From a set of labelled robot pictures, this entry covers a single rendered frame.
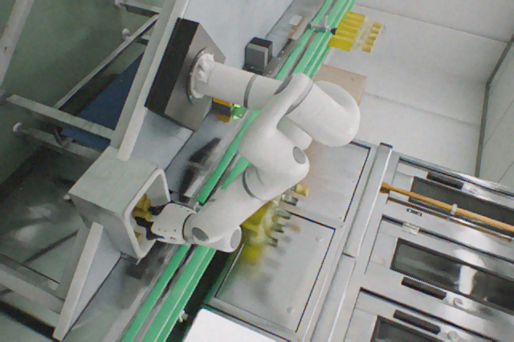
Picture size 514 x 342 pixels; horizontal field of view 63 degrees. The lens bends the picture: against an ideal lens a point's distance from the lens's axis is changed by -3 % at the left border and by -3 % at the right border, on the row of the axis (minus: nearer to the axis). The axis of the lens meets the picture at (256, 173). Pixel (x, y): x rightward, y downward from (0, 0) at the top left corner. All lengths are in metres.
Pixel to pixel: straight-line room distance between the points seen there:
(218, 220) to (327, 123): 0.31
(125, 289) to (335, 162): 0.99
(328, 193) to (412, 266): 0.41
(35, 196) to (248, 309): 0.93
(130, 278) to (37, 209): 0.63
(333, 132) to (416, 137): 5.65
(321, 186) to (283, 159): 0.92
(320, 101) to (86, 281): 0.76
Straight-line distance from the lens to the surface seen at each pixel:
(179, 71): 1.12
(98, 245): 1.19
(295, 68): 1.74
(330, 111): 0.83
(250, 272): 1.45
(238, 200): 0.91
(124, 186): 1.10
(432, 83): 7.54
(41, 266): 1.64
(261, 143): 0.79
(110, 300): 1.26
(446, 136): 6.68
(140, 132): 1.16
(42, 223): 1.74
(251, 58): 1.69
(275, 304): 1.41
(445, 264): 1.68
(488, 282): 1.71
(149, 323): 1.24
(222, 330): 1.38
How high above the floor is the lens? 1.32
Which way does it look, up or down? 14 degrees down
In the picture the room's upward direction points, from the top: 110 degrees clockwise
